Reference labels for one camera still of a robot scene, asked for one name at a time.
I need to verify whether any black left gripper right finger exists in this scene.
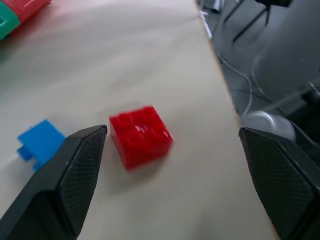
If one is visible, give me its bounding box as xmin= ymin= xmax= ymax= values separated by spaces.
xmin=238 ymin=126 xmax=320 ymax=240

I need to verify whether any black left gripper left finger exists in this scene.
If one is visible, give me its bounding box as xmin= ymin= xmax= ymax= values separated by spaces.
xmin=0 ymin=124 xmax=108 ymax=240

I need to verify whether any blue toy building block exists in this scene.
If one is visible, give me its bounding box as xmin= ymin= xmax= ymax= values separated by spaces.
xmin=16 ymin=119 xmax=67 ymax=172

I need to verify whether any silver round robot joint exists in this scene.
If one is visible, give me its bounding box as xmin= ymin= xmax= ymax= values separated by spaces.
xmin=241 ymin=110 xmax=297 ymax=144

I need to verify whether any red toy building block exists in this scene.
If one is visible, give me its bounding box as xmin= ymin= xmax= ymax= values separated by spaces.
xmin=108 ymin=104 xmax=175 ymax=172

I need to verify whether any green toy building block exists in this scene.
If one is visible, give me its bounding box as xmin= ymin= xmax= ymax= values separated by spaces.
xmin=0 ymin=4 xmax=22 ymax=41

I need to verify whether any red brick at corner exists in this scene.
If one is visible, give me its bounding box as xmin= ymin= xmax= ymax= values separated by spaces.
xmin=5 ymin=0 xmax=52 ymax=38

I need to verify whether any thin grey cable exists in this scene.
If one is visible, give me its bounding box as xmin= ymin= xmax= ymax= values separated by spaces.
xmin=215 ymin=53 xmax=266 ymax=116

